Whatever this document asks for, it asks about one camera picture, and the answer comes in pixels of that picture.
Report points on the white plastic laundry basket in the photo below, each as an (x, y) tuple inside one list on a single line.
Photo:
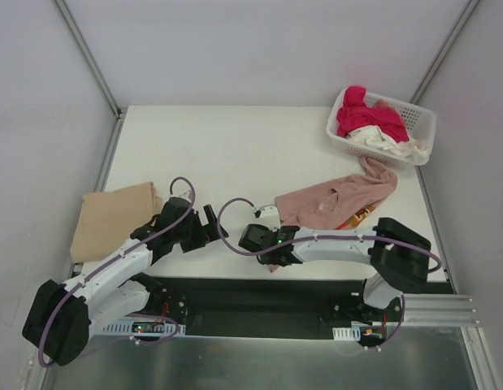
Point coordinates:
[(420, 125)]

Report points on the right white slotted cable duct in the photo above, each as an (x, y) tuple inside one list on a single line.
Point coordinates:
[(352, 333)]

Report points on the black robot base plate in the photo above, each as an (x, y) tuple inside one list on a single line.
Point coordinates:
[(230, 308)]

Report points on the dusty pink printed t shirt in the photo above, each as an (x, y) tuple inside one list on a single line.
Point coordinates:
[(332, 204)]

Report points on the left white slotted cable duct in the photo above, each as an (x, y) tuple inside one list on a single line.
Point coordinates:
[(128, 327)]

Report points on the cream white t shirt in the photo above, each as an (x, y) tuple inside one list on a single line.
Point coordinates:
[(372, 136)]

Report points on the folded beige t shirt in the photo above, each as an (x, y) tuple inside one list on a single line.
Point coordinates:
[(108, 218)]

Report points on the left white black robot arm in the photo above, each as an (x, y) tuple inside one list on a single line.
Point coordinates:
[(101, 280)]

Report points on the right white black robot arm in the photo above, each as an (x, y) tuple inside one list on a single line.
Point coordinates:
[(399, 256)]

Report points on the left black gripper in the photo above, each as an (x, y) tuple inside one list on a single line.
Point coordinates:
[(208, 227)]

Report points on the crimson red t shirt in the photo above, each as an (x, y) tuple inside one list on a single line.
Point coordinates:
[(354, 113)]

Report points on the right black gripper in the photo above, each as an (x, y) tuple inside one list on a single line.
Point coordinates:
[(273, 260)]

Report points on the white slotted cable duct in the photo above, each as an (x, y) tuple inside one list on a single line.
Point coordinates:
[(128, 327), (352, 333)]

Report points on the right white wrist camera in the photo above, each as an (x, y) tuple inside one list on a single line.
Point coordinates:
[(267, 212)]

